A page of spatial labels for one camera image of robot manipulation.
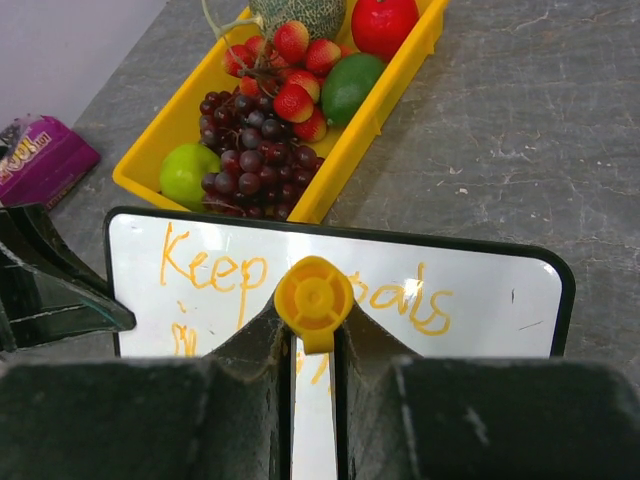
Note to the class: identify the purple snack bag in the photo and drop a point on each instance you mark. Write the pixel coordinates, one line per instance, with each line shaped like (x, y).
(41, 161)

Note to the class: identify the red apple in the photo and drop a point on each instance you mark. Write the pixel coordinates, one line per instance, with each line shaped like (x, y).
(380, 28)

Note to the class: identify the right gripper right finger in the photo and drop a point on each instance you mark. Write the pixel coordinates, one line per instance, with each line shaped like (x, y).
(402, 416)

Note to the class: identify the red strawberries bunch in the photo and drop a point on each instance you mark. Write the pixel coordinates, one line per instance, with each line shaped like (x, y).
(290, 69)

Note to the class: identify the green pear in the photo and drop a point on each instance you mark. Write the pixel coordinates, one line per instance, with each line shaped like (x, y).
(182, 171)

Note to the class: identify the yellow plastic tray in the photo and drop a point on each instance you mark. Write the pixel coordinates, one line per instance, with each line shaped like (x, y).
(343, 149)

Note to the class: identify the yellow marker cap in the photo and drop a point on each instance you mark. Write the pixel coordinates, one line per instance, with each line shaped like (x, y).
(313, 299)

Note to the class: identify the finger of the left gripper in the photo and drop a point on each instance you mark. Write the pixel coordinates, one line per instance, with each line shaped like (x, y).
(48, 293)

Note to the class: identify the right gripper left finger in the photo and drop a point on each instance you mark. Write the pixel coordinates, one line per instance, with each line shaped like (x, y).
(225, 415)

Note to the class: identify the dark red grapes bunch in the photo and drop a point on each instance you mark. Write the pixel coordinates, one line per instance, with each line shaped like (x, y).
(266, 162)

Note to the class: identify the small whiteboard black frame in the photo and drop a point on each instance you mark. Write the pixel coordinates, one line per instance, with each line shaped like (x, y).
(193, 281)

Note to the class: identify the green mango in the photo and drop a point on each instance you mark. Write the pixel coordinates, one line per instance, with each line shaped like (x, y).
(347, 86)

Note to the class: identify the green netted melon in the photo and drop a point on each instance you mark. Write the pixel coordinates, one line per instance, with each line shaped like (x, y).
(322, 18)

